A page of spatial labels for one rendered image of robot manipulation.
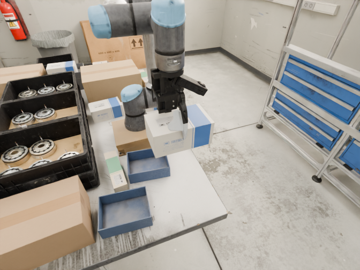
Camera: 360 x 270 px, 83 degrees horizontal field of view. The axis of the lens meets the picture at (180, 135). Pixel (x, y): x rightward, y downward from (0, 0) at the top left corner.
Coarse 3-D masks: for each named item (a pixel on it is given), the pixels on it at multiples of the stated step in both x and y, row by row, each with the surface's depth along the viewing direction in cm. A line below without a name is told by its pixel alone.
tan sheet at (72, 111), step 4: (68, 108) 125; (72, 108) 125; (76, 108) 125; (56, 112) 122; (60, 112) 122; (64, 112) 122; (68, 112) 122; (72, 112) 122; (76, 112) 122; (56, 116) 119; (60, 116) 119; (64, 116) 119; (12, 124) 113; (12, 128) 111
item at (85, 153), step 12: (60, 120) 99; (12, 132) 93; (84, 132) 93; (84, 144) 86; (72, 156) 81; (84, 156) 83; (36, 168) 77; (48, 168) 79; (0, 180) 73; (12, 180) 75
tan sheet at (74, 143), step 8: (80, 136) 106; (56, 144) 101; (64, 144) 101; (72, 144) 101; (80, 144) 101; (56, 152) 97; (64, 152) 97; (80, 152) 97; (0, 160) 93; (32, 160) 93; (0, 168) 89; (8, 168) 89; (24, 168) 89
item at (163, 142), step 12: (192, 108) 70; (156, 120) 65; (168, 120) 65; (192, 120) 65; (204, 120) 65; (156, 132) 61; (168, 132) 61; (180, 132) 62; (192, 132) 64; (204, 132) 66; (156, 144) 61; (168, 144) 63; (180, 144) 65; (192, 144) 67; (204, 144) 69; (156, 156) 65
